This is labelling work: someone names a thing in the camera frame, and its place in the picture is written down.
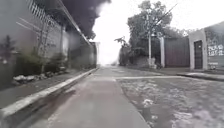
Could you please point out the grey asphalt road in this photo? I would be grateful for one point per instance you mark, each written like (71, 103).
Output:
(100, 103)

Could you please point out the pole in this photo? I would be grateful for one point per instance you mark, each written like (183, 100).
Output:
(149, 43)

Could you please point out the group of trees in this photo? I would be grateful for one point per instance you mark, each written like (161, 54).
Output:
(143, 23)

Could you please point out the dark tree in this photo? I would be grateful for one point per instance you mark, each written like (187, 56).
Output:
(83, 13)

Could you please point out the bushes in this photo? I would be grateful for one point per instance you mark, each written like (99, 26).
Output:
(33, 63)

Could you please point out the grey pavement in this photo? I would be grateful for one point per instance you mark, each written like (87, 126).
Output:
(30, 87)
(206, 76)

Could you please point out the pale concrete kerb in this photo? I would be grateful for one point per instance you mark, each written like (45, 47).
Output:
(33, 98)

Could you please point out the row of stones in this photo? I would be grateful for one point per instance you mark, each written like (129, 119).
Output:
(23, 79)

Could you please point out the grey building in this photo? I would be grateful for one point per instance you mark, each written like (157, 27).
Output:
(213, 36)

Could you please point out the wall with dark gate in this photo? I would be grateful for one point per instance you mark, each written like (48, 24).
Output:
(176, 51)

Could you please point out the grey wall with balustrade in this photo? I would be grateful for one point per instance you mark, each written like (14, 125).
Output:
(20, 30)

